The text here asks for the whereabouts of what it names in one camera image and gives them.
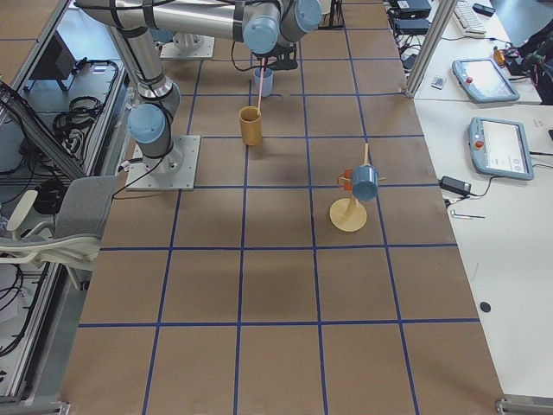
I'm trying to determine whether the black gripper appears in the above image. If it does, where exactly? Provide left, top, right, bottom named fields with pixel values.
left=265, top=43, right=298, bottom=70

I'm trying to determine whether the blue-grey plastic cup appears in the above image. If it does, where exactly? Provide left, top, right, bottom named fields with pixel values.
left=253, top=68, right=274, bottom=98

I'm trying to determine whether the pink chopstick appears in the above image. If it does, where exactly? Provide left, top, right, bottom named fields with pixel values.
left=257, top=58, right=266, bottom=117

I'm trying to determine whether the bamboo chopstick holder cup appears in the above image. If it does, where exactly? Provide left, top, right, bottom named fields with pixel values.
left=238, top=106, right=263, bottom=146

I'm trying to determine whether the orange mug on stand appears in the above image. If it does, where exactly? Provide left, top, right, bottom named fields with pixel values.
left=337, top=169, right=353, bottom=192

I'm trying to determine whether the blue mug on stand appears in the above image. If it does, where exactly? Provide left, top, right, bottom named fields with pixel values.
left=351, top=164, right=378, bottom=201

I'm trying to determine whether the wooden mug tree stand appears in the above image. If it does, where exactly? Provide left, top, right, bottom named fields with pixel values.
left=329, top=143, right=385, bottom=233

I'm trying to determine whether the white keyboard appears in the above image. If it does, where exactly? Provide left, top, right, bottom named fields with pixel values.
left=452, top=1, right=486, bottom=38

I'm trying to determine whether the teach pendant tablet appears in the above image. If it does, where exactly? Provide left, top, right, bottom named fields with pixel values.
left=467, top=117, right=534, bottom=181
left=452, top=58, right=519, bottom=104

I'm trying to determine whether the black power adapter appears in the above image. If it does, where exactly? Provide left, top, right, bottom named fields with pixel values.
left=439, top=176, right=472, bottom=196

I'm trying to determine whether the allen key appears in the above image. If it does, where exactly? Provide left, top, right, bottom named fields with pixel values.
left=450, top=209, right=485, bottom=220

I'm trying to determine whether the grey office chair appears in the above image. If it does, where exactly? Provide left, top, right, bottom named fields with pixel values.
left=1, top=176, right=118, bottom=290

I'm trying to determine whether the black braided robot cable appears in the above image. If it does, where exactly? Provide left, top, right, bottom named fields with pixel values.
left=230, top=41, right=260, bottom=73

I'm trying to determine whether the black wire mug rack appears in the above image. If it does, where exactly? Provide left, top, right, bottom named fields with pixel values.
left=318, top=0, right=345, bottom=30

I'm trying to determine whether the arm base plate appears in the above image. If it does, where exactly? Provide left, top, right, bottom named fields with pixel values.
left=160, top=32, right=215, bottom=61
left=125, top=135, right=200, bottom=191

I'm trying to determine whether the aluminium frame post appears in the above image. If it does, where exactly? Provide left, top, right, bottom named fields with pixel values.
left=404, top=0, right=457, bottom=99

